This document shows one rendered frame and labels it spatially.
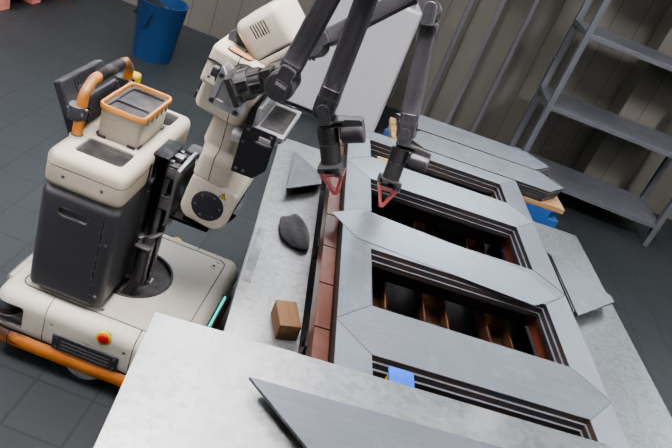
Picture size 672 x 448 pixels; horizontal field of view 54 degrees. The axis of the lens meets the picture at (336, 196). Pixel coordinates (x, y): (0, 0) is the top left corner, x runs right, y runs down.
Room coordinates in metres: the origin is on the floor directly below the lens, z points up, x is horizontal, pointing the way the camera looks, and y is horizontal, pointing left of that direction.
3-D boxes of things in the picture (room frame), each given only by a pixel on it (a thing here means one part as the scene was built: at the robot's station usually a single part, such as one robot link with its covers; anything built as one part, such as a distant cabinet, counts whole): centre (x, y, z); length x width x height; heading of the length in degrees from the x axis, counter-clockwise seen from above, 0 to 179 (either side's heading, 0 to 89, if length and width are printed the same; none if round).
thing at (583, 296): (2.08, -0.94, 0.77); 0.45 x 0.20 x 0.04; 8
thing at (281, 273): (1.89, 0.12, 0.67); 1.30 x 0.20 x 0.03; 8
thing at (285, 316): (1.38, 0.00, 0.71); 0.10 x 0.06 x 0.05; 22
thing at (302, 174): (2.24, 0.14, 0.70); 0.39 x 0.12 x 0.04; 8
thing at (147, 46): (4.46, 1.66, 0.23); 0.40 x 0.36 x 0.46; 85
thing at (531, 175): (2.80, -0.52, 0.82); 0.80 x 0.40 x 0.06; 98
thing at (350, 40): (1.63, 0.11, 1.40); 0.11 x 0.06 x 0.43; 0
